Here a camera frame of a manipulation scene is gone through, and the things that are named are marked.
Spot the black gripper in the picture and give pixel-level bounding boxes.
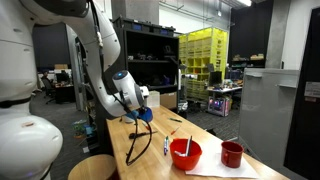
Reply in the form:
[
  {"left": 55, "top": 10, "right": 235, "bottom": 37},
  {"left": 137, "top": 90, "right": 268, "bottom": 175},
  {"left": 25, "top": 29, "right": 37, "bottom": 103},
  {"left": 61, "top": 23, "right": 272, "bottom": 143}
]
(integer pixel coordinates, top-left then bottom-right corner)
[{"left": 135, "top": 103, "right": 150, "bottom": 114}]

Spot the blue plastic cup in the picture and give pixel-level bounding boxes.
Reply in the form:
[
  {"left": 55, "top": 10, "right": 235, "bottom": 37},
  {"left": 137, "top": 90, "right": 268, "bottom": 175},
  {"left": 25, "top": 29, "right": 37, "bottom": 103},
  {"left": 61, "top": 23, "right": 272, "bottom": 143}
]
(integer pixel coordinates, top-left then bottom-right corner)
[{"left": 137, "top": 106, "right": 154, "bottom": 124}]

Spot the clear plastic container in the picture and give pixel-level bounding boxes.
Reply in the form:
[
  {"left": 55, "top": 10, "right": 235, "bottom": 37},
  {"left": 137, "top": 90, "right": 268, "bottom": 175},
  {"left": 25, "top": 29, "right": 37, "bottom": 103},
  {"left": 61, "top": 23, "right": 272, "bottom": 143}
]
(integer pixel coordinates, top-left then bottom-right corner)
[{"left": 146, "top": 89, "right": 161, "bottom": 109}]

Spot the cardboard box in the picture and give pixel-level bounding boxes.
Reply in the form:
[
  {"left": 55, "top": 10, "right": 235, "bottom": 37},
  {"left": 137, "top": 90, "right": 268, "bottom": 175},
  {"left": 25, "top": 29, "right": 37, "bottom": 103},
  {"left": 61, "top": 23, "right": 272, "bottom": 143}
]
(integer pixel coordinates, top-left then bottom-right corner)
[{"left": 159, "top": 91, "right": 178, "bottom": 110}]

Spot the black scissors orange pivot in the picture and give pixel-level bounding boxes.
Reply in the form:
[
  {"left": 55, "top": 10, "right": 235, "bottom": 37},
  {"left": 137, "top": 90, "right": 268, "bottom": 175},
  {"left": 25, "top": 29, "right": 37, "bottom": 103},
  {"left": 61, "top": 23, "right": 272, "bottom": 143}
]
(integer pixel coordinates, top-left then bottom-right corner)
[{"left": 128, "top": 130, "right": 158, "bottom": 140}]

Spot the green capped whiteboard marker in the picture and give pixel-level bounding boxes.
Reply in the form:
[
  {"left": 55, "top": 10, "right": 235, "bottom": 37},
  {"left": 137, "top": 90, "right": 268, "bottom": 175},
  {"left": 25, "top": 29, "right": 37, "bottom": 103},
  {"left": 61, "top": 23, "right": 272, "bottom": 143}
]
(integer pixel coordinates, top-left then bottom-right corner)
[{"left": 164, "top": 135, "right": 170, "bottom": 155}]

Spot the grey waste basket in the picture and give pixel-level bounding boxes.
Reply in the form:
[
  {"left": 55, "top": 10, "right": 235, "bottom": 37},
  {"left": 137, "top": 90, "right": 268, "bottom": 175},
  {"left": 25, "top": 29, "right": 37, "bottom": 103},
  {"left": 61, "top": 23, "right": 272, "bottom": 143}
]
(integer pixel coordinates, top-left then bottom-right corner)
[{"left": 177, "top": 99, "right": 189, "bottom": 116}]

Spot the blue capped whiteboard marker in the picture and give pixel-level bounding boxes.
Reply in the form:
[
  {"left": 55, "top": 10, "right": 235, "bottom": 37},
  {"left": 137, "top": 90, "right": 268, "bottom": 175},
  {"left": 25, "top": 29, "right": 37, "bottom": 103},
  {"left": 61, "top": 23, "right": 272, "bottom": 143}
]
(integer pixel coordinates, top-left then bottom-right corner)
[{"left": 162, "top": 136, "right": 169, "bottom": 156}]

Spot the blue plastic box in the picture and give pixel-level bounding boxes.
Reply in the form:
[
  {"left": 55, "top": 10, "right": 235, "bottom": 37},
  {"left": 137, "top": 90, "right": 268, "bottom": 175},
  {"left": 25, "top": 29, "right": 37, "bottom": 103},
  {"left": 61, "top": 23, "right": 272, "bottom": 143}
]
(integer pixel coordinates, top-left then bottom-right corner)
[{"left": 84, "top": 124, "right": 98, "bottom": 136}]

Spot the black shelving unit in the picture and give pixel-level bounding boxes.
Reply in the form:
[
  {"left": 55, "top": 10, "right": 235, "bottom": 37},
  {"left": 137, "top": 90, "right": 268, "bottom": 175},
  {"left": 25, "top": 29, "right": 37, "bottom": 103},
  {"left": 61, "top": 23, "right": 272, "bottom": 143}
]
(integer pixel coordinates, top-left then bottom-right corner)
[{"left": 109, "top": 16, "right": 181, "bottom": 113}]

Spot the white plastic spoon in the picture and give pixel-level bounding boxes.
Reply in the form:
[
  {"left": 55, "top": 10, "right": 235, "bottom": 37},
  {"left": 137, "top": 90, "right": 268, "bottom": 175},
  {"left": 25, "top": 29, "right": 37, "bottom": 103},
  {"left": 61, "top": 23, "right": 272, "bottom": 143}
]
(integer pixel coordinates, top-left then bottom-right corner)
[{"left": 173, "top": 150, "right": 188, "bottom": 158}]

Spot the slim grey marker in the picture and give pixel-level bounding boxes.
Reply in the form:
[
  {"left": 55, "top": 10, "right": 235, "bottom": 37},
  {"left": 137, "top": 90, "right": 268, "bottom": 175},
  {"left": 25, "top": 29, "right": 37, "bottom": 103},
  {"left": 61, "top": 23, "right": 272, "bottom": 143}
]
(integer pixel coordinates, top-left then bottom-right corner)
[{"left": 186, "top": 134, "right": 193, "bottom": 157}]

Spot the green plastic crate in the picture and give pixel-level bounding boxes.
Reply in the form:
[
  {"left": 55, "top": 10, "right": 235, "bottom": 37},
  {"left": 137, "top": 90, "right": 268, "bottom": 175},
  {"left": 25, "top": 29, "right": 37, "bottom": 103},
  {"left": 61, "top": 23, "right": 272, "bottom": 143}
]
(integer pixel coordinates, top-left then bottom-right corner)
[{"left": 71, "top": 120, "right": 88, "bottom": 139}]

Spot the red bowl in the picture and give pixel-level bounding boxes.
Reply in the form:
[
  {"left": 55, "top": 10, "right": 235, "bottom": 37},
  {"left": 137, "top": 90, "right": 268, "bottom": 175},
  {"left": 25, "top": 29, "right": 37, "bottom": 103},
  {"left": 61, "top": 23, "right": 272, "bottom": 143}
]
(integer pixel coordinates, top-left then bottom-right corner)
[{"left": 169, "top": 138, "right": 203, "bottom": 172}]

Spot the black clamp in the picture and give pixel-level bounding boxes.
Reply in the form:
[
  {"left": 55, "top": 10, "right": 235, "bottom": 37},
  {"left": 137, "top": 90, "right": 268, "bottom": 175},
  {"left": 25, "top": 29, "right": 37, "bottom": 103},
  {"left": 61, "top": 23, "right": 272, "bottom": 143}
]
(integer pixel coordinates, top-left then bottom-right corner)
[{"left": 203, "top": 127, "right": 218, "bottom": 137}]

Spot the glowing desktop computer case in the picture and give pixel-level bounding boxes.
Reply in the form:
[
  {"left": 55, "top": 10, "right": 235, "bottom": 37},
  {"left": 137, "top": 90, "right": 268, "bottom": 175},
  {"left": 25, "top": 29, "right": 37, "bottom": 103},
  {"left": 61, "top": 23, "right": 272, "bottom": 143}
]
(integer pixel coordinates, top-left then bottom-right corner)
[{"left": 207, "top": 96, "right": 231, "bottom": 118}]

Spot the round wooden stool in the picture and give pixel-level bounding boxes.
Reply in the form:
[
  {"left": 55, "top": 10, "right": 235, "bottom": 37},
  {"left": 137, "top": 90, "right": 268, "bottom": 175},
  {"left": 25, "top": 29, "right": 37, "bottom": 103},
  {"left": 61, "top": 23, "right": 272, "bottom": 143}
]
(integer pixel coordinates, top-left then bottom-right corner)
[{"left": 67, "top": 153, "right": 118, "bottom": 180}]

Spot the dark office desk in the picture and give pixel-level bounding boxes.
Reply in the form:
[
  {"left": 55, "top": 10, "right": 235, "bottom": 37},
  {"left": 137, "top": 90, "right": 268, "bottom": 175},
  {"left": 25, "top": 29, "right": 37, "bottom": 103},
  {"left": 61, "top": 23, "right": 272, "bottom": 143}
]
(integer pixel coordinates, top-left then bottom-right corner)
[{"left": 54, "top": 83, "right": 76, "bottom": 104}]

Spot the black computer monitor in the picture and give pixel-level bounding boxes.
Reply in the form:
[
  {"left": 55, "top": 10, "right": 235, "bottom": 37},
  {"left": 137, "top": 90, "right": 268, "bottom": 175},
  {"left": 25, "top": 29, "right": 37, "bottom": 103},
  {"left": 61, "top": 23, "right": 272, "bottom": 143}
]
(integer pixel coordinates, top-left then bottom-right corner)
[{"left": 208, "top": 70, "right": 223, "bottom": 88}]

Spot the black bin blue label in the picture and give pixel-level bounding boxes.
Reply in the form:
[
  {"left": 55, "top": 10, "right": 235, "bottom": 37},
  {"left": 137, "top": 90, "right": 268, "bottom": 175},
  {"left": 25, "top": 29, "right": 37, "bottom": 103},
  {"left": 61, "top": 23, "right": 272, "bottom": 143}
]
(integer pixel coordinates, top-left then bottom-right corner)
[
  {"left": 122, "top": 18, "right": 152, "bottom": 33},
  {"left": 150, "top": 24, "right": 177, "bottom": 37}
]

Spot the yellow bin rack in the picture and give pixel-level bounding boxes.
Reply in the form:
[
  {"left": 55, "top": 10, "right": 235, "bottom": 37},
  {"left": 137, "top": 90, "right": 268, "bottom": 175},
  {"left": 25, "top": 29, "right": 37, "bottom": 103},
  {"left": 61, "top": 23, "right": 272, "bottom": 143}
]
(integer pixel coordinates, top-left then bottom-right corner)
[{"left": 178, "top": 27, "right": 230, "bottom": 101}]

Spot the dark desk monitor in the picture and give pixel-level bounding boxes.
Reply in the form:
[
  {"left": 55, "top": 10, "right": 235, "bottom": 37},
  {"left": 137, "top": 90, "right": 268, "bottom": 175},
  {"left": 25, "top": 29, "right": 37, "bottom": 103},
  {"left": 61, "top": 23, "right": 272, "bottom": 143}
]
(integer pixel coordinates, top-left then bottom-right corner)
[{"left": 55, "top": 71, "right": 70, "bottom": 84}]

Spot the white work desk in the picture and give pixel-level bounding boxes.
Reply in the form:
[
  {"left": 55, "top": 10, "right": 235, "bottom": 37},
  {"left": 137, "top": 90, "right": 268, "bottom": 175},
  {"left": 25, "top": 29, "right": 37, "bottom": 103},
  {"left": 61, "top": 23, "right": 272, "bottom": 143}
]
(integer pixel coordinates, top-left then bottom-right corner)
[{"left": 206, "top": 85, "right": 243, "bottom": 101}]

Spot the black office chair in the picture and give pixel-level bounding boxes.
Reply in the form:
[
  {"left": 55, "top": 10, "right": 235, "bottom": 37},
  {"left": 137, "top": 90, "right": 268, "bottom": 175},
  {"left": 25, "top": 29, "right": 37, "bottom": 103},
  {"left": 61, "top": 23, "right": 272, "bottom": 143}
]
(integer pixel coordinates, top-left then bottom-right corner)
[{"left": 42, "top": 78, "right": 57, "bottom": 105}]

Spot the white paper sheet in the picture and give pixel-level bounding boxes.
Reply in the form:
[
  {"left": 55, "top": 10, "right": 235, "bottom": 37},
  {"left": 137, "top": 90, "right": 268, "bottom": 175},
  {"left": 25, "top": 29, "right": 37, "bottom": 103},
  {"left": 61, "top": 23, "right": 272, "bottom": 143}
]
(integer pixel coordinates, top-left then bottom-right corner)
[{"left": 185, "top": 146, "right": 261, "bottom": 179}]

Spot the red mug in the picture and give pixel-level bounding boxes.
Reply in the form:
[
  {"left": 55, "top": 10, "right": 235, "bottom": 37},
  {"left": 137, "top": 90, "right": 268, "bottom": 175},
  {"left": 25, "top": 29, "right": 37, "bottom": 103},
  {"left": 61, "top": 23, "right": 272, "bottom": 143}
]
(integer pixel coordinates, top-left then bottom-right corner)
[{"left": 220, "top": 140, "right": 245, "bottom": 169}]

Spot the grey metal cabinet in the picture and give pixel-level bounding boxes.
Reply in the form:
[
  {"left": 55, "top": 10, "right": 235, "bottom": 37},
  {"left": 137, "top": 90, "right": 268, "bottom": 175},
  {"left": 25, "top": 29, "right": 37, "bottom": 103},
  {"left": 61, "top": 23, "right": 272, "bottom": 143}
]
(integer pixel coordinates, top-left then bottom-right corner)
[{"left": 238, "top": 67, "right": 301, "bottom": 171}]

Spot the black door panel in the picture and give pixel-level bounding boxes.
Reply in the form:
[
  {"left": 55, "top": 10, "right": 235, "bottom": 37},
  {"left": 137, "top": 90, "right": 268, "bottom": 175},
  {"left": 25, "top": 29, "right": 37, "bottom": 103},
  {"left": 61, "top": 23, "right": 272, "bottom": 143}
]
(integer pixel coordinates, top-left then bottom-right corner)
[{"left": 283, "top": 6, "right": 320, "bottom": 180}]

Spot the white paper notice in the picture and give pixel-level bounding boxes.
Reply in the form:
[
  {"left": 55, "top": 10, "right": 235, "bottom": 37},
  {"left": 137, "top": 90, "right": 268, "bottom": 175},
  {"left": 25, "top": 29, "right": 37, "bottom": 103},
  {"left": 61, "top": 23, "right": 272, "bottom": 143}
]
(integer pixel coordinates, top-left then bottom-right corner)
[{"left": 303, "top": 81, "right": 320, "bottom": 99}]

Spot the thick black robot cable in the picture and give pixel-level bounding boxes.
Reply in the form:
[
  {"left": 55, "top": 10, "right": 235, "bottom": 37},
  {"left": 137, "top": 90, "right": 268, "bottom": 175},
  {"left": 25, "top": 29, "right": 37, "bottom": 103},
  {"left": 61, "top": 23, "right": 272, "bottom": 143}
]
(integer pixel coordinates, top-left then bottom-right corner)
[{"left": 87, "top": 0, "right": 153, "bottom": 167}]

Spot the cluttered wall shelf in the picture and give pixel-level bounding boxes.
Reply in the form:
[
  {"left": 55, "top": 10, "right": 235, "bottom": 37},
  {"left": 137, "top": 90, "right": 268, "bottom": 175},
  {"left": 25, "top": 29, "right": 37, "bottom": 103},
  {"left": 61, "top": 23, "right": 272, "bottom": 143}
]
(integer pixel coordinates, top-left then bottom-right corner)
[{"left": 232, "top": 53, "right": 266, "bottom": 63}]

